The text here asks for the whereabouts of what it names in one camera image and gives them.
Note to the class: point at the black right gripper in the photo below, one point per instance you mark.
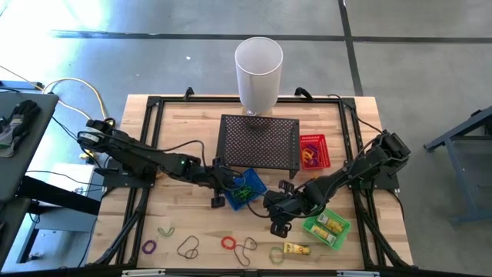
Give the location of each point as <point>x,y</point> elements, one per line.
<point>288,204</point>

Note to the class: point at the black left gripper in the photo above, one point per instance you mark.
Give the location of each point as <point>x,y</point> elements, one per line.
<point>219,179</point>

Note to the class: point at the olive green rubber band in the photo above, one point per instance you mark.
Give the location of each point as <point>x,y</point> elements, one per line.
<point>236,189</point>

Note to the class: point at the yellow crayon box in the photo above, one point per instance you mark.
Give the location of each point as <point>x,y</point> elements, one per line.
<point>330,223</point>
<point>296,249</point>
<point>322,232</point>

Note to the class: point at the purple spiral coil tie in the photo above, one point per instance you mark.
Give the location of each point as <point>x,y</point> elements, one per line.
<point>143,247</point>
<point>316,148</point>
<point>317,161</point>

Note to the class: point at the yellow spiral coil tie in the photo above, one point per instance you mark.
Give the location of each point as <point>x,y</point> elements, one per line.
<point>305,154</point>
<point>158,175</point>

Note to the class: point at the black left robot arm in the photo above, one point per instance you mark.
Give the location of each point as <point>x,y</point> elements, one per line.
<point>134,154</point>

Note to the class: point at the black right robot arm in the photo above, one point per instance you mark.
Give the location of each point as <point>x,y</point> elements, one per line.
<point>361,169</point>

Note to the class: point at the blue plastic basket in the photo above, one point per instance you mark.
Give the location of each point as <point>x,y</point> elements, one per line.
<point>253,181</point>

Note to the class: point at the black perforated metal shelf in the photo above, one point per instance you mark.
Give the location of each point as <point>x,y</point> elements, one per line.
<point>257,142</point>

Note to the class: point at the red plastic basket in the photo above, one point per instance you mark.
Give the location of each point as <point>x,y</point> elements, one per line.
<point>326,163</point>

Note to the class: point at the red-orange spiral coil tie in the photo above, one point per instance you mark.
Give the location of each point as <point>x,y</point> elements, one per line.
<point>222,243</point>

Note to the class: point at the green plastic basket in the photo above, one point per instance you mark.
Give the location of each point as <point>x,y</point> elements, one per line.
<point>344,231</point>

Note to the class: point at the dark rubber band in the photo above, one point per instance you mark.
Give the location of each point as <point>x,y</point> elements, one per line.
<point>235,254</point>
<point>178,248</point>

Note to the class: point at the white label strip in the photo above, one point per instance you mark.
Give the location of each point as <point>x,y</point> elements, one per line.
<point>143,272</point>
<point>357,274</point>

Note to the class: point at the white cylindrical cup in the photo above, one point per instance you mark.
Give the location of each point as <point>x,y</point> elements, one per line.
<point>257,88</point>

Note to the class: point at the white equipment box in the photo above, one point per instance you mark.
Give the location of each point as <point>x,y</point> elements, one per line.
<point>61,181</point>

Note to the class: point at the blue-grey metal table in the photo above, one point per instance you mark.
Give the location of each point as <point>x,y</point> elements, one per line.
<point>457,173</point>

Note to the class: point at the grey side table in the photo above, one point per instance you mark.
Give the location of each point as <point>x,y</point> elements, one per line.
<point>15,177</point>

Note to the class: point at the black grey work glove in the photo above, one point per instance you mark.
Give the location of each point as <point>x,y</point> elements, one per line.
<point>19,119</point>

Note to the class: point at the blue metal bar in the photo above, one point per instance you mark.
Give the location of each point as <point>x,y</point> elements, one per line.
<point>23,84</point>

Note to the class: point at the black aluminium table frame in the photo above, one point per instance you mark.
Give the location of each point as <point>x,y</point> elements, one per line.
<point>215,100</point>

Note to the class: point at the black frame clamp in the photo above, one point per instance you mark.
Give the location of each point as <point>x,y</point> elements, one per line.
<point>188,92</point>
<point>303,92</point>

